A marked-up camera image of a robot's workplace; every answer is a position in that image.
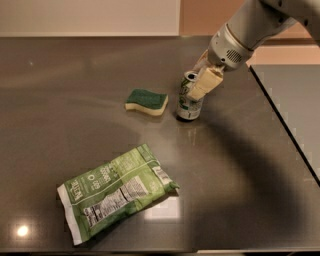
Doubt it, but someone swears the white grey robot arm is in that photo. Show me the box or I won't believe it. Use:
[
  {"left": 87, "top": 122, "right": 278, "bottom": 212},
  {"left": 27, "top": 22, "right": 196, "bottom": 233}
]
[{"left": 187, "top": 0, "right": 320, "bottom": 101}]

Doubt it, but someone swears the green snack bag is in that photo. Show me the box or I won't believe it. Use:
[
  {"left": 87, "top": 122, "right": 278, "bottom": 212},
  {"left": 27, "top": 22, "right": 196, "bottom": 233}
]
[{"left": 57, "top": 144, "right": 179, "bottom": 245}]

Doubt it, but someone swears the silver green 7up can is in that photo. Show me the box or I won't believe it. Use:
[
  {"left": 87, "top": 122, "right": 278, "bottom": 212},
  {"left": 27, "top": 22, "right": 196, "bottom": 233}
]
[{"left": 176, "top": 71, "right": 203, "bottom": 121}]

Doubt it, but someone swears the green yellow sponge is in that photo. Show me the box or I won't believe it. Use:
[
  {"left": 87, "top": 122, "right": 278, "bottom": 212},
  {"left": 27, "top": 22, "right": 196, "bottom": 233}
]
[{"left": 125, "top": 89, "right": 168, "bottom": 116}]

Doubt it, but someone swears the grey side table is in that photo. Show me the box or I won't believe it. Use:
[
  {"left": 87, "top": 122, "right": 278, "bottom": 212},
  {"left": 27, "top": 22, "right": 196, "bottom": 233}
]
[{"left": 250, "top": 64, "right": 320, "bottom": 183}]

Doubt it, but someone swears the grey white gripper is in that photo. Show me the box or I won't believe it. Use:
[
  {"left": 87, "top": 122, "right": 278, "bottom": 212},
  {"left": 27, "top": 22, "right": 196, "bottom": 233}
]
[{"left": 187, "top": 22, "right": 254, "bottom": 101}]

